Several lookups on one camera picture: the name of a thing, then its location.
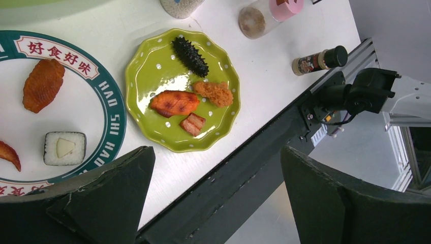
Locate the white plate teal rim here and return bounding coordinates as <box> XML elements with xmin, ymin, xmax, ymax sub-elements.
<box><xmin>1</xmin><ymin>30</ymin><xmax>127</xmax><ymax>197</ymax></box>

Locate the pink lid spice jar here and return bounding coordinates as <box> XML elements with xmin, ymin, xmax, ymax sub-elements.
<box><xmin>238</xmin><ymin>0</ymin><xmax>304</xmax><ymax>39</ymax></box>

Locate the orange shrimp piece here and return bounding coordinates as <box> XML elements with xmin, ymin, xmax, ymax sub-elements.
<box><xmin>1</xmin><ymin>141</ymin><xmax>21</xmax><ymax>172</ymax></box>

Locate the fried chicken nugget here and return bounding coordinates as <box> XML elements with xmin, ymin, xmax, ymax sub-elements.
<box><xmin>192</xmin><ymin>81</ymin><xmax>233</xmax><ymax>108</ymax></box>

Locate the white grain shaker jar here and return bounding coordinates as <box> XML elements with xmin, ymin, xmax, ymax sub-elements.
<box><xmin>160</xmin><ymin>0</ymin><xmax>204</xmax><ymax>19</ymax></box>

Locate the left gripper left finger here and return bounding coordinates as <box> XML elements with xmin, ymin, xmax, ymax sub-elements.
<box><xmin>1</xmin><ymin>146</ymin><xmax>156</xmax><ymax>243</ymax></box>

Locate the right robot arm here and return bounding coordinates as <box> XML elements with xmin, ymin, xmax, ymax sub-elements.
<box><xmin>316</xmin><ymin>68</ymin><xmax>430</xmax><ymax>126</ymax></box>

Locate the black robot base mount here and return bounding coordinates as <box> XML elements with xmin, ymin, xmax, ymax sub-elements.
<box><xmin>136</xmin><ymin>38</ymin><xmax>377</xmax><ymax>243</ymax></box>

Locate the pork belly piece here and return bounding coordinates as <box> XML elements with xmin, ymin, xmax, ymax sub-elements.
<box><xmin>179</xmin><ymin>113</ymin><xmax>206</xmax><ymax>137</ymax></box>

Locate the black sea cucumber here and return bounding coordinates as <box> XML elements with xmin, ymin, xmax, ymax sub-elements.
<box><xmin>172</xmin><ymin>37</ymin><xmax>209</xmax><ymax>78</ymax></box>

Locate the brown chicken wing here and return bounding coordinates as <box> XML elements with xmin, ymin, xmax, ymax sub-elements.
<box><xmin>22</xmin><ymin>59</ymin><xmax>65</xmax><ymax>113</ymax></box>

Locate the lime green plastic basin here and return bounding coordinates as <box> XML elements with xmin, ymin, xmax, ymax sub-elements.
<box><xmin>1</xmin><ymin>0</ymin><xmax>112</xmax><ymax>13</ymax></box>

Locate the small black cap spice bottle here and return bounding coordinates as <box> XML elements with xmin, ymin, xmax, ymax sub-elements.
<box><xmin>292</xmin><ymin>45</ymin><xmax>348</xmax><ymax>76</ymax></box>

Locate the orange grilled fish piece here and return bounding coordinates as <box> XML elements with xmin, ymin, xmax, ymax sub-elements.
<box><xmin>150</xmin><ymin>90</ymin><xmax>200</xmax><ymax>118</ymax></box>

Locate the green dotted plate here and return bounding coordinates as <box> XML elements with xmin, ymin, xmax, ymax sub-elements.
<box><xmin>125</xmin><ymin>28</ymin><xmax>240</xmax><ymax>153</ymax></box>

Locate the sushi rice roll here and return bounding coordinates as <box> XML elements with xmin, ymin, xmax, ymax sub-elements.
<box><xmin>43</xmin><ymin>132</ymin><xmax>86</xmax><ymax>166</ymax></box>

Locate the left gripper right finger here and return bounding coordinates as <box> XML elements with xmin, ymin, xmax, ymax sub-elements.
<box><xmin>281</xmin><ymin>146</ymin><xmax>430</xmax><ymax>243</ymax></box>

